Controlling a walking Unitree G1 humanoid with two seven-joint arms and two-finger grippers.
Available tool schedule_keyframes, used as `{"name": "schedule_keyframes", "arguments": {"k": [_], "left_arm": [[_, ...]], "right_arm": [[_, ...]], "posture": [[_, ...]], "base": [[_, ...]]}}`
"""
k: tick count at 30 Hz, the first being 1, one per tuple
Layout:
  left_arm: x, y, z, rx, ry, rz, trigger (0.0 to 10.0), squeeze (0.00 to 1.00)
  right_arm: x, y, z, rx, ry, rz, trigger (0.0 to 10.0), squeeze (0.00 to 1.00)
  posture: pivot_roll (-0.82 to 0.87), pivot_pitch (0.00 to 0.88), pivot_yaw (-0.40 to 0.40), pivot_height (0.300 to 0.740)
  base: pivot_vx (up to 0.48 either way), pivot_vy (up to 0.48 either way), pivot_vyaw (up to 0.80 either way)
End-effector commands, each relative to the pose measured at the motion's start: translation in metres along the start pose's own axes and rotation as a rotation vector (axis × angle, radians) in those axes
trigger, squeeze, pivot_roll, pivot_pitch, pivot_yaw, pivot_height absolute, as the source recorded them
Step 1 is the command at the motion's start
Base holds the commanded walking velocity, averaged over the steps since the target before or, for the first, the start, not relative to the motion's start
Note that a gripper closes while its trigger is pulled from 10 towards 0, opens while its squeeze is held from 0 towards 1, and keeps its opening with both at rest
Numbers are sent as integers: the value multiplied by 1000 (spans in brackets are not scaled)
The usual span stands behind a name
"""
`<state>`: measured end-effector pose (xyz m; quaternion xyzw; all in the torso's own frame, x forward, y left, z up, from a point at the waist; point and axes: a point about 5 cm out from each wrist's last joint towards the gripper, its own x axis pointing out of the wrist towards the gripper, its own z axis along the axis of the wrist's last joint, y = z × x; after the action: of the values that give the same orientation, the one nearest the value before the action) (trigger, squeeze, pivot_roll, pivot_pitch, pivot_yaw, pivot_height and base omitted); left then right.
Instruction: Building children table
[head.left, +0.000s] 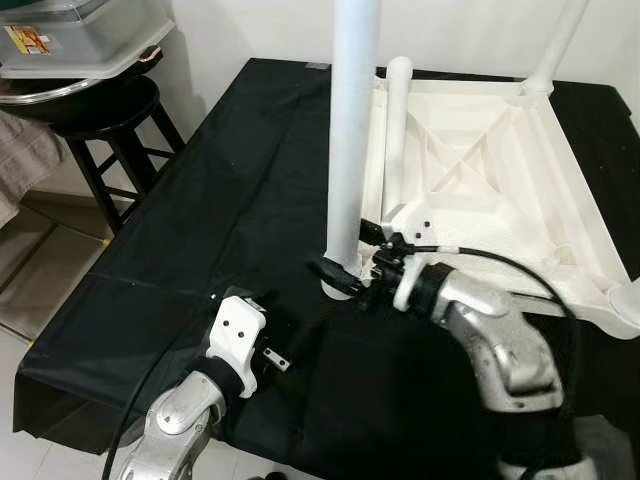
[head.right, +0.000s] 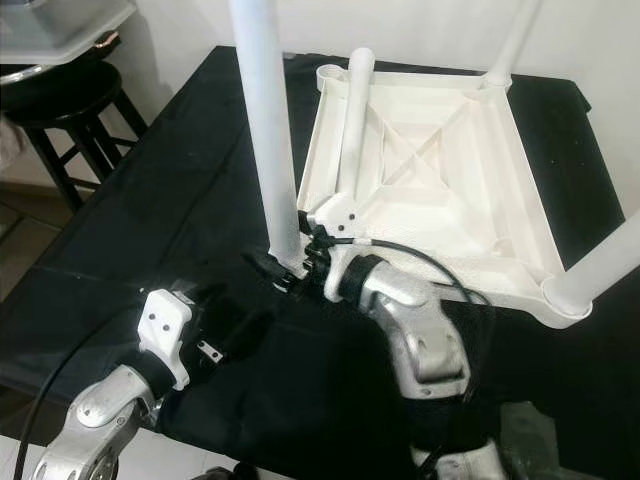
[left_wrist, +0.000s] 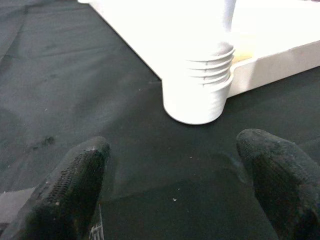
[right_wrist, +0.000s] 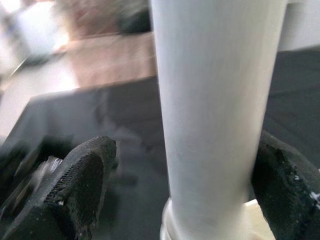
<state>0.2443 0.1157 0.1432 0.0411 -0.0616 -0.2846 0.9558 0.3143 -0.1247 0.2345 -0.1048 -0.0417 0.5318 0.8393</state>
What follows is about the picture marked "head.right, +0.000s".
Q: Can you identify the clear plastic storage box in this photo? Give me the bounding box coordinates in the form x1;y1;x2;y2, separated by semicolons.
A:
0;0;136;66

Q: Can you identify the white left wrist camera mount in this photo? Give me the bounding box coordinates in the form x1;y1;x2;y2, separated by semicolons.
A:
142;288;199;393

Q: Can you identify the black round stool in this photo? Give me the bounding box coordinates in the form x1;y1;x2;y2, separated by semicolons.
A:
5;60;151;216

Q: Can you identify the white plastic table top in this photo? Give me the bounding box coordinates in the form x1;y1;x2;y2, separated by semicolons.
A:
295;62;593;329

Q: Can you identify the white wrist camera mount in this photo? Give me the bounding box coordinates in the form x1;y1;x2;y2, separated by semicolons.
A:
142;288;199;393
310;192;361;296

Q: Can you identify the black table cloth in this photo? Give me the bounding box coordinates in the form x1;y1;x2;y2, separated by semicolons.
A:
0;45;640;480

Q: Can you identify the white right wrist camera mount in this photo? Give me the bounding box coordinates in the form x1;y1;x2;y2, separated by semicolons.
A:
310;192;361;296

